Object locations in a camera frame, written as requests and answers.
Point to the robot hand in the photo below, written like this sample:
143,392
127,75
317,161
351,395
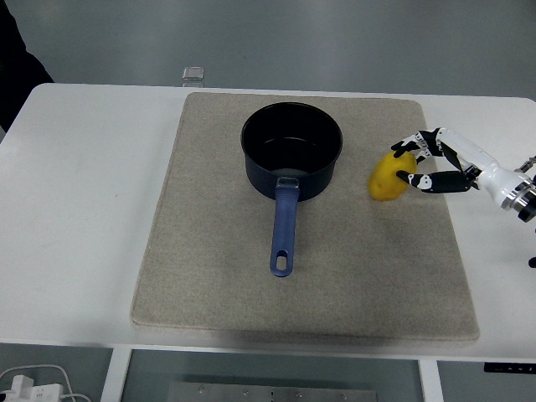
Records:
496,178

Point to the yellow potato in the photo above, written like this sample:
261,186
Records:
385,180

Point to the black control panel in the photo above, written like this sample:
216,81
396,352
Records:
511,368

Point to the white table leg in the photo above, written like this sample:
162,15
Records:
115,377
430,383

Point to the beige fabric mat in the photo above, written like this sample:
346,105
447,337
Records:
209,251

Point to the grey metal plate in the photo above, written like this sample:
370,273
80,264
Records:
272,393

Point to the small clear box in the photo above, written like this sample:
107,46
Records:
194,73

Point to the person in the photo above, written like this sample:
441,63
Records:
17,75

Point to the white power strip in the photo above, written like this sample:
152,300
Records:
29,391

